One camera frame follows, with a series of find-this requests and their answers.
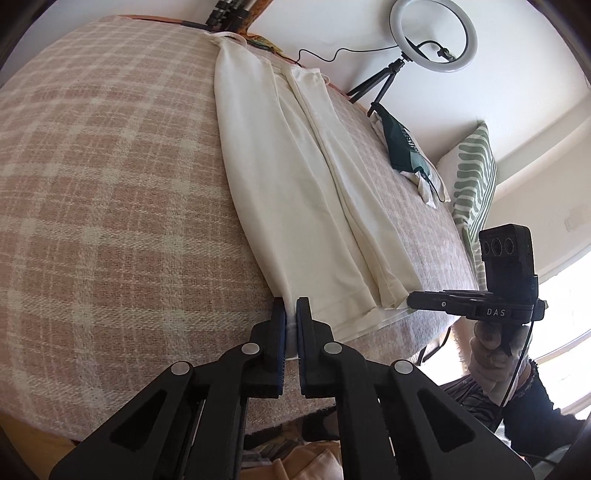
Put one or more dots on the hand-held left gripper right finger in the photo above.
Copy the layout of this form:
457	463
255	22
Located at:
304	333

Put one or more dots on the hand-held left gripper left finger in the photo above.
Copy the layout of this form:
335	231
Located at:
278	333

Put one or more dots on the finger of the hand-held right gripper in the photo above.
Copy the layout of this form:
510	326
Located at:
438	303
468	294

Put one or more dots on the person's right forearm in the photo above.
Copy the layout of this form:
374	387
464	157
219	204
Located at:
540	406

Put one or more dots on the person's right hand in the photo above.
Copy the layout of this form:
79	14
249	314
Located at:
489	374

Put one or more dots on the green striped pillow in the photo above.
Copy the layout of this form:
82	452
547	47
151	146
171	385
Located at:
475	175

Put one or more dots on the bright window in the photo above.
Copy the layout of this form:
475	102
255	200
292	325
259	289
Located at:
568	323

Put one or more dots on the white cloth bag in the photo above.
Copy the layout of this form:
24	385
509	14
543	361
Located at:
429	187

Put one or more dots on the grey striped cloth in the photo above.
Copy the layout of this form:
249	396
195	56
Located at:
471	404

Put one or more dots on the beige cloth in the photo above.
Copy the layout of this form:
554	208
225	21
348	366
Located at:
295	466

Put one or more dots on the dark green cloth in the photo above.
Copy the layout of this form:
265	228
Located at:
401	143

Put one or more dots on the pink plaid blanket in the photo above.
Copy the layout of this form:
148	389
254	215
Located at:
115	207

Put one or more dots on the small black tripod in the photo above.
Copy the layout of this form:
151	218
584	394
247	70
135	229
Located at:
385	81

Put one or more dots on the colourful crumpled cloth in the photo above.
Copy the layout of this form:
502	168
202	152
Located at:
264	44

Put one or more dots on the orange brown plank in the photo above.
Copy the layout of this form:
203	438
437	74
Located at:
261	16

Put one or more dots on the folded silver tripod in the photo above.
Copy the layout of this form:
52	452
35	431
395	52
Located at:
217	16

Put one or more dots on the orange bed sheet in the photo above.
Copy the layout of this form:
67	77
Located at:
152	18

